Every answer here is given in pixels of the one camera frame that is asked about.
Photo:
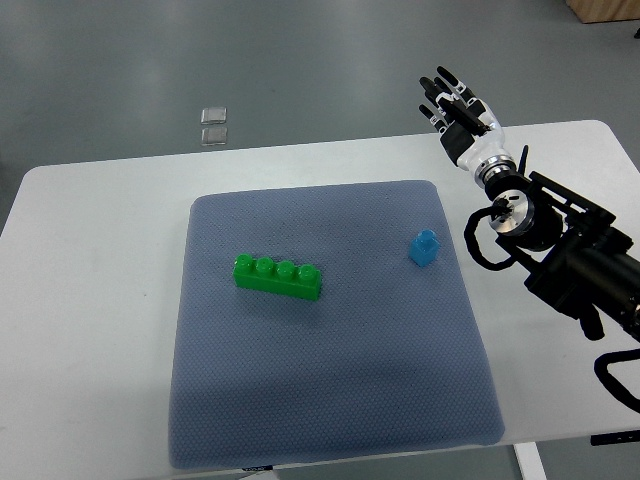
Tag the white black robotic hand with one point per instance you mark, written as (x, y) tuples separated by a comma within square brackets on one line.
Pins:
[(469, 131)]

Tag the small blue block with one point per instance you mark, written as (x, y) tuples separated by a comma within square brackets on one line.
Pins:
[(424, 248)]

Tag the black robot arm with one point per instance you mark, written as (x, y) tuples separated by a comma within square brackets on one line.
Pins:
[(577, 262)]

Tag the long green block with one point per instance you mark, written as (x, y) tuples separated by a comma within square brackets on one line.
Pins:
[(277, 277)]

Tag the wooden box corner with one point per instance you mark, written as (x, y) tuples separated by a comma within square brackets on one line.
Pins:
[(602, 11)]

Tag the blue-grey foam mat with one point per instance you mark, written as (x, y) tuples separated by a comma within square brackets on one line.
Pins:
[(388, 359)]

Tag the upper metal floor plate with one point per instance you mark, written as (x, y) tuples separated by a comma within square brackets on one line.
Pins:
[(213, 115)]

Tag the metal floor plate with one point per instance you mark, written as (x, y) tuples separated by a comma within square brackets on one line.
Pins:
[(212, 136), (213, 115)]

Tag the lower metal floor plate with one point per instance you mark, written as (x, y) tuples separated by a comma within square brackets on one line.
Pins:
[(212, 136)]

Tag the white table leg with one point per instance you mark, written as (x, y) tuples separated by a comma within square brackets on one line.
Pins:
[(529, 461)]

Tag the black table control panel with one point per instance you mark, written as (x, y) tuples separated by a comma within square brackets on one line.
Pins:
[(615, 438)]

